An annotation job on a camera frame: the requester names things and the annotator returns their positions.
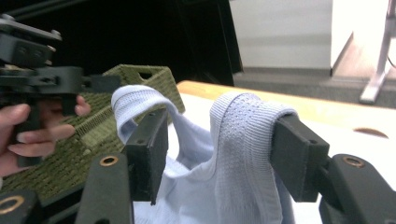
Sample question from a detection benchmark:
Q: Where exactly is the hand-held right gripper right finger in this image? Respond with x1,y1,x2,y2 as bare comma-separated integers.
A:
270,113,331,203

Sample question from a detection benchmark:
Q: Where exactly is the white metal desk frame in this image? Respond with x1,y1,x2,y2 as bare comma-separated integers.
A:
359,0,396,105

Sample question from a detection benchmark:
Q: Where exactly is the light blue knit tank top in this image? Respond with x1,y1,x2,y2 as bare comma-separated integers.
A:
110,84,300,224

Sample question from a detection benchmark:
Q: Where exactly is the green woven basket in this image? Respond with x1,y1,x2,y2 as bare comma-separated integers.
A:
0,63,186,203

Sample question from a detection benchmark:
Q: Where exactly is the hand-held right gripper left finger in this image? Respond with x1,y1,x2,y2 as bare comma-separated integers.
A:
120,108,170,206

